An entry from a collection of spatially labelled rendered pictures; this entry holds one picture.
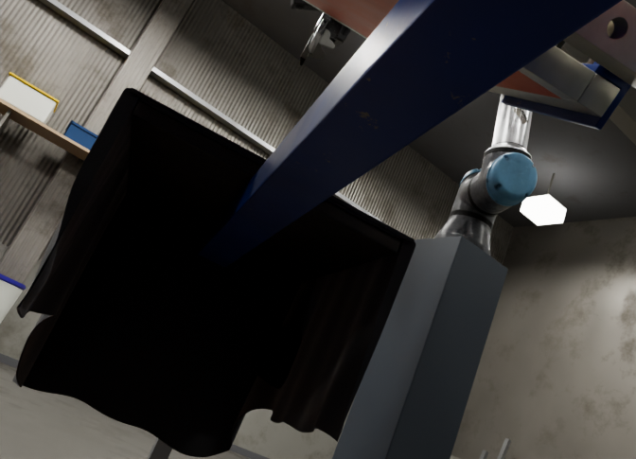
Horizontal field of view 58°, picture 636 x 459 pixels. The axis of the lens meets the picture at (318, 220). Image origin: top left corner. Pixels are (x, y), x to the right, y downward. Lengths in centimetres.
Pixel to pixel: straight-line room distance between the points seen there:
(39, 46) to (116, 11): 104
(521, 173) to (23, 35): 664
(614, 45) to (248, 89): 757
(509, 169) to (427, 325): 42
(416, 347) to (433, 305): 11
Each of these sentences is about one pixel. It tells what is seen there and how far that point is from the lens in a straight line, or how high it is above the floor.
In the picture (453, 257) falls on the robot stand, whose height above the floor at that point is 114.
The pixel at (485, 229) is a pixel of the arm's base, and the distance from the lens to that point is 153.
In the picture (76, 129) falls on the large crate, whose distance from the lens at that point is 667.
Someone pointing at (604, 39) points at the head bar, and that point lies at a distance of 67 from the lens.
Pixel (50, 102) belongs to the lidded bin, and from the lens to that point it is 667.
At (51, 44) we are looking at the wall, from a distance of 755.
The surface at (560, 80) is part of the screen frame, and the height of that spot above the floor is 112.
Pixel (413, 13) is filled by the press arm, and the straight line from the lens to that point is 33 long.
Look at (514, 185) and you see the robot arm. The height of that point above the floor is 134.
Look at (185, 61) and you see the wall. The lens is 789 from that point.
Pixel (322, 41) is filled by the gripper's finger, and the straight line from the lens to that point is 152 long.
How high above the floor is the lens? 66
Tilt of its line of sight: 18 degrees up
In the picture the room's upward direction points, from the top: 24 degrees clockwise
